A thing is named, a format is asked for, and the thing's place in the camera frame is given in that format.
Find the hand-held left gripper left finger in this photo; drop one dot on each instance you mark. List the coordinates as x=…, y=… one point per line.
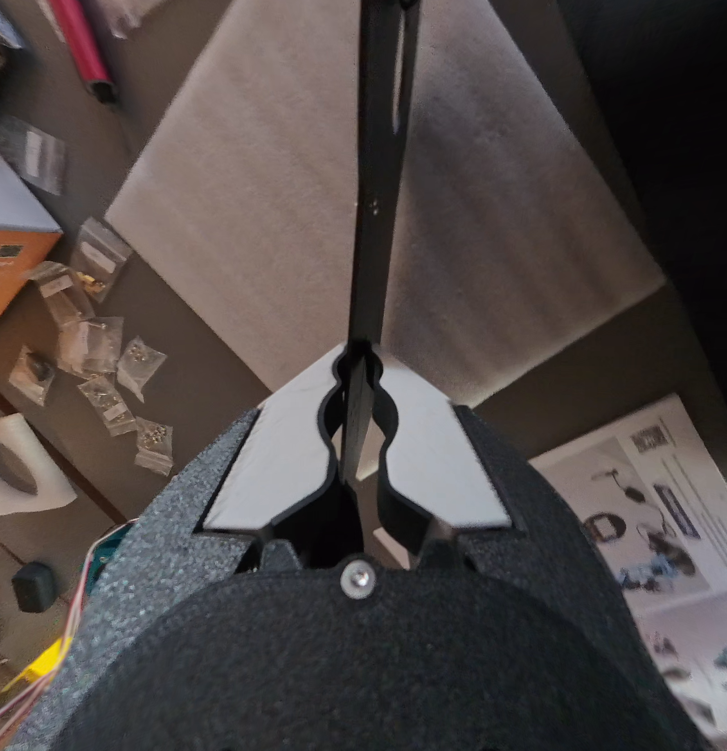
x=269, y=469

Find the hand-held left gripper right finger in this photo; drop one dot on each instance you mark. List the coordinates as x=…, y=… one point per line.
x=445, y=463

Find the black metal plate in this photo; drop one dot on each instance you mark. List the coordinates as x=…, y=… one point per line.
x=375, y=176

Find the dark grey desk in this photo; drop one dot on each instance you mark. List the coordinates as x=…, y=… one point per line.
x=193, y=381

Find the scattered small hardware bags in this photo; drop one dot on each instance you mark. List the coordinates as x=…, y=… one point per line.
x=99, y=346

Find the white foam packing insert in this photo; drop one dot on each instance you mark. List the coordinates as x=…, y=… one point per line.
x=52, y=487

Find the printed instruction manual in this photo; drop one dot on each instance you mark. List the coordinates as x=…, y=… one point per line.
x=663, y=557

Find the small black pouch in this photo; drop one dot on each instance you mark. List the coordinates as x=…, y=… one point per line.
x=33, y=586

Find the white foam sheet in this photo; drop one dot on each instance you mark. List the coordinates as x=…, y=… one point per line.
x=252, y=176

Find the orange cardboard box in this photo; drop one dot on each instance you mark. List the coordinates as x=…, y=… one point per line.
x=17, y=246

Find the pink electric screwdriver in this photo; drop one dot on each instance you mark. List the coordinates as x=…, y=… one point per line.
x=82, y=47

